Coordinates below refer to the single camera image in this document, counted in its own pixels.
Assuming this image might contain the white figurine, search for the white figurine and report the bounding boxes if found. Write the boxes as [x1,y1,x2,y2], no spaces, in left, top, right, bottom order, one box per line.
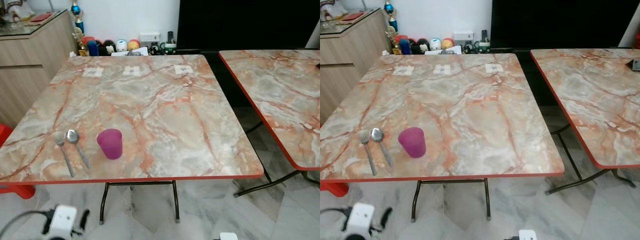
[0,0,36,23]
[320,0,349,21]

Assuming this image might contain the blue trophy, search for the blue trophy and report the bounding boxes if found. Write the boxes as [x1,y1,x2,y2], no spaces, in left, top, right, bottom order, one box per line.
[70,0,85,34]
[383,0,399,32]

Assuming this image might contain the light wooden cabinet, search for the light wooden cabinet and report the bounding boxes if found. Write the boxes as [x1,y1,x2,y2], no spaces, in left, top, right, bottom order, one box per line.
[0,9,78,129]
[320,7,393,125]

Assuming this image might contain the red and blue toy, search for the red and blue toy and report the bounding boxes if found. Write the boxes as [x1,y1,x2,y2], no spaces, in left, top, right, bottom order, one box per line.
[81,36,100,57]
[395,34,413,55]

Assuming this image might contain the purple plastic cup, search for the purple plastic cup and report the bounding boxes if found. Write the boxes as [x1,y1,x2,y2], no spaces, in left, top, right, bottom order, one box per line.
[398,126,427,159]
[96,128,124,160]

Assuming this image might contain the silver metal spoon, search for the silver metal spoon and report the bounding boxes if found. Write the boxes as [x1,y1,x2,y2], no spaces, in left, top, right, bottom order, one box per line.
[370,127,394,168]
[66,129,91,169]

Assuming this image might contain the silver metal fork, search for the silver metal fork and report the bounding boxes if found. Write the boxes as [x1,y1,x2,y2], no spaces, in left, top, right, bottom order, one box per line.
[54,131,76,178]
[358,129,378,176]

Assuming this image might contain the black metal table legs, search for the black metal table legs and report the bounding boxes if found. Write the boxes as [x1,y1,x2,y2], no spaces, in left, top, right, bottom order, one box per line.
[234,120,321,198]
[98,180,181,224]
[545,122,637,195]
[411,177,492,222]

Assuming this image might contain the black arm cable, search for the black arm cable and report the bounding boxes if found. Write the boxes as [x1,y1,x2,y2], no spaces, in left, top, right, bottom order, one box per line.
[0,210,49,236]
[320,206,348,221]

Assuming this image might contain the small gold trophy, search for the small gold trophy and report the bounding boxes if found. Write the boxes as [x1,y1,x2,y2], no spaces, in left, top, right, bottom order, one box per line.
[73,27,89,57]
[386,26,402,55]

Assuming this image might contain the large black screen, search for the large black screen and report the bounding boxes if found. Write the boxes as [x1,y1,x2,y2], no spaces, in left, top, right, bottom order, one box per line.
[176,0,321,51]
[490,0,640,50]

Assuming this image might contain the red plastic stool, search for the red plastic stool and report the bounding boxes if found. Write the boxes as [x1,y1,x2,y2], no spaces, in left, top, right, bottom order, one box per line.
[320,181,350,198]
[0,123,37,200]

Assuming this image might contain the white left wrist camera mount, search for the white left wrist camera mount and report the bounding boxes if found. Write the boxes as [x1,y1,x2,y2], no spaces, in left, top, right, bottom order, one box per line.
[346,202,376,240]
[48,204,79,240]

